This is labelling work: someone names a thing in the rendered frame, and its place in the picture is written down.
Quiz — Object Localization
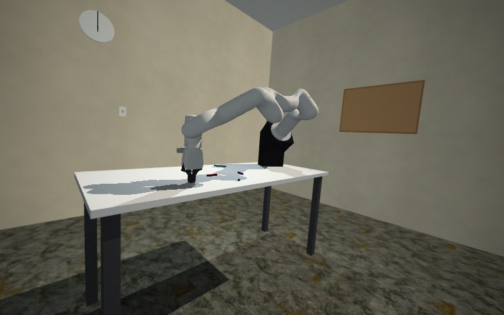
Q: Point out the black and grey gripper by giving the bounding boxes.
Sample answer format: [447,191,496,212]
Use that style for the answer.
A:
[181,148,203,183]

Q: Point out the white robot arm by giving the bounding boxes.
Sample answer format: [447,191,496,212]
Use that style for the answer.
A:
[182,87,318,149]

